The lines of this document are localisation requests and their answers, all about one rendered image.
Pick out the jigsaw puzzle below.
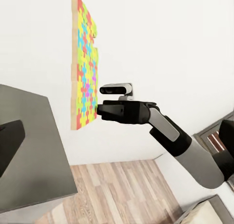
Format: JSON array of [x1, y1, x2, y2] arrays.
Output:
[[70, 0, 98, 131]]

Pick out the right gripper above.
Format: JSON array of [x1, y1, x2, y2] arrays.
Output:
[[97, 101, 145, 124]]

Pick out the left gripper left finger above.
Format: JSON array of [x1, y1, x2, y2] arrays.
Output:
[[0, 119, 25, 178]]

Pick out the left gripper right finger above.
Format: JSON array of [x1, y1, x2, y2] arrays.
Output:
[[218, 120, 234, 159]]

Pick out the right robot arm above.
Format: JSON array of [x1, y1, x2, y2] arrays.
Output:
[[97, 83, 234, 189]]

